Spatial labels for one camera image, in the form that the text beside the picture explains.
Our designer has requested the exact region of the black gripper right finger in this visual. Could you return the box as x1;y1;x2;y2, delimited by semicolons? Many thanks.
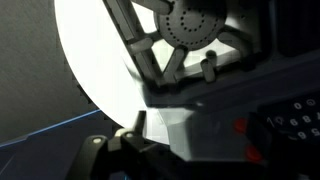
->
113;110;188;180

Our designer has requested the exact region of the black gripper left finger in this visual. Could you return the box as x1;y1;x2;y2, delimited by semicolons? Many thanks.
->
64;134;111;180

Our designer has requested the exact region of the grey toy stove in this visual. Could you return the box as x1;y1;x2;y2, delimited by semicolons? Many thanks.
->
103;0;320;180

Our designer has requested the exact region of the small red stove button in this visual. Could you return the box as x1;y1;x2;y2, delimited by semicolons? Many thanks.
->
232;117;249;134

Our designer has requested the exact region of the black stove keypad panel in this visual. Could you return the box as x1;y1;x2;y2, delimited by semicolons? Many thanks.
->
256;94;320;146

